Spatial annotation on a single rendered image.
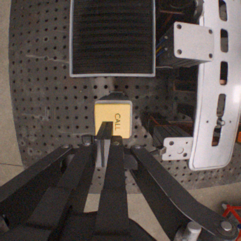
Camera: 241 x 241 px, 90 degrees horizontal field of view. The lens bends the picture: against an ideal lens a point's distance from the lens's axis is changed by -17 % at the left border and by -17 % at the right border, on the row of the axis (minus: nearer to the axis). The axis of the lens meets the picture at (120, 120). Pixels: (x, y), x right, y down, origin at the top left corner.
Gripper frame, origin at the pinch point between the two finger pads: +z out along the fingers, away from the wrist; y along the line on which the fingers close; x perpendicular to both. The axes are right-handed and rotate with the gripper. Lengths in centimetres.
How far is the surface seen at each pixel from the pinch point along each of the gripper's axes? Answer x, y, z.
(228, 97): 4.3, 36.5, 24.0
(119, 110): 2.3, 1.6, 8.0
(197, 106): 1.0, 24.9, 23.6
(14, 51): 26, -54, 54
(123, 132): -1.7, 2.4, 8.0
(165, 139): -6.9, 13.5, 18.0
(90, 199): -130, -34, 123
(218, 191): -131, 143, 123
